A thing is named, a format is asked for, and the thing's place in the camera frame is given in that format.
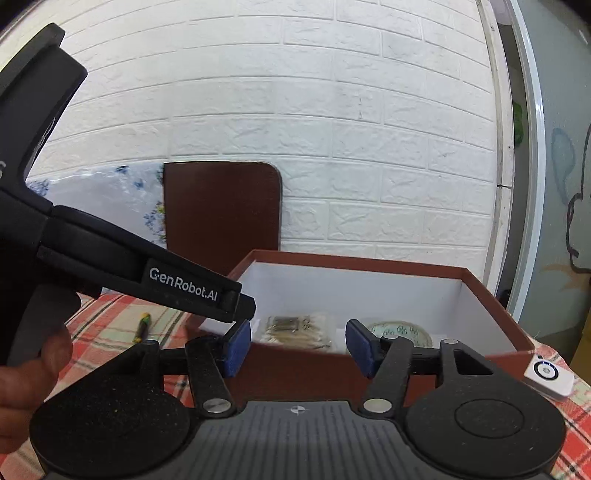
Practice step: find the grey door cartoon drawing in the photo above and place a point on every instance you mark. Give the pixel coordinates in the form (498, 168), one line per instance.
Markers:
(563, 92)

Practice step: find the brown box white inside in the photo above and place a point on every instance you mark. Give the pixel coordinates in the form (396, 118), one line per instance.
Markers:
(489, 314)

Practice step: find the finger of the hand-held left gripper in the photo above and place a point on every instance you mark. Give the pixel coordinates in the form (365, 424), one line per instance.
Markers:
(240, 304)

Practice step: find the clear patterned tape roll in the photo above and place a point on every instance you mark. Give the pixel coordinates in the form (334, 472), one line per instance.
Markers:
(406, 330)

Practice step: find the white device round button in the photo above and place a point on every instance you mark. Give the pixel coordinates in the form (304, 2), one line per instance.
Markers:
(551, 376)

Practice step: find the person's left hand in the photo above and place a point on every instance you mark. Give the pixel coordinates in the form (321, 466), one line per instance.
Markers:
(27, 392)

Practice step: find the white door frame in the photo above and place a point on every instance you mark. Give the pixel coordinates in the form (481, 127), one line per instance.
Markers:
(531, 138)

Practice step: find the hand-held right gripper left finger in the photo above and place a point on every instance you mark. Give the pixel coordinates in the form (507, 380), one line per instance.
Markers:
(238, 346)

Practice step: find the red green plaid tablecloth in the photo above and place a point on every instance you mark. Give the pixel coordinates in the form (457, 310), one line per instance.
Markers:
(106, 323)

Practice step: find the floral Beautiful Day bag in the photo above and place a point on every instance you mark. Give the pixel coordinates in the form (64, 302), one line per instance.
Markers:
(106, 198)

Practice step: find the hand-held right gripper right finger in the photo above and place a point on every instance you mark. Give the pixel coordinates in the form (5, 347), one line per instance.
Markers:
(360, 346)

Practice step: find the clear cotton swab packet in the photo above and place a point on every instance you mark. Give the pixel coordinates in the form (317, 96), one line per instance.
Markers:
(309, 332)

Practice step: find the yellow green marker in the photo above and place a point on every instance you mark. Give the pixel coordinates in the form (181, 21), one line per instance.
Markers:
(142, 327)

